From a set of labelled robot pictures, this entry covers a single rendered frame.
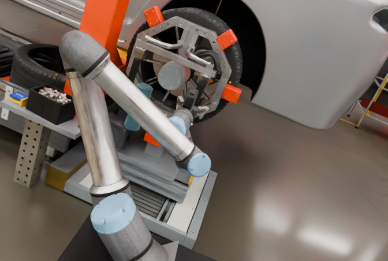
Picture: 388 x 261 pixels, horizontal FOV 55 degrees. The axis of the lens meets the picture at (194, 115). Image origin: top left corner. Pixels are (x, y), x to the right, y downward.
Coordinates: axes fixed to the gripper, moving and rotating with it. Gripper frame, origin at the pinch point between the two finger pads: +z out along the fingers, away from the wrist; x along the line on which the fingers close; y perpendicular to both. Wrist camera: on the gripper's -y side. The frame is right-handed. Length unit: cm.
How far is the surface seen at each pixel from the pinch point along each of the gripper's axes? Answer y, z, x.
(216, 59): -19.3, 13.8, 1.6
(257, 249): 84, 32, 65
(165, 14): -28, 35, -35
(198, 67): -14.0, 7.4, -4.6
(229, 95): -1.4, 26.5, 13.9
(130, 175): 70, 29, -24
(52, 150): 71, 22, -73
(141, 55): -9.7, 4.3, -32.2
